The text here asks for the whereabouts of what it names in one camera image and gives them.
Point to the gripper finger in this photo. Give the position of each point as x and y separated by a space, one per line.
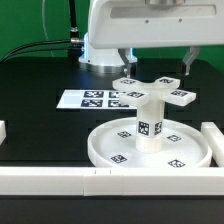
188 59
130 68

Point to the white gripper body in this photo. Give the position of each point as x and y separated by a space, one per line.
138 24

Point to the white cross-shaped table base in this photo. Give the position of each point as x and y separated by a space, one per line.
165 89

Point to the white round table top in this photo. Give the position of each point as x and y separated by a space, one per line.
113 144

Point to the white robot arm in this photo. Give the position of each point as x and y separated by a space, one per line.
109 60

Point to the white marker tag sheet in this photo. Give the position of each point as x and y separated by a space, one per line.
91 99

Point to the white right rail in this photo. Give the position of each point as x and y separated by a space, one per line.
215 139

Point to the white rail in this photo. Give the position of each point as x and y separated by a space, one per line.
70 181
2 131
215 139

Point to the white left rail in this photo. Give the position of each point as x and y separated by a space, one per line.
2 131

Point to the white front rail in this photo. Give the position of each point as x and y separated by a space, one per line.
70 181

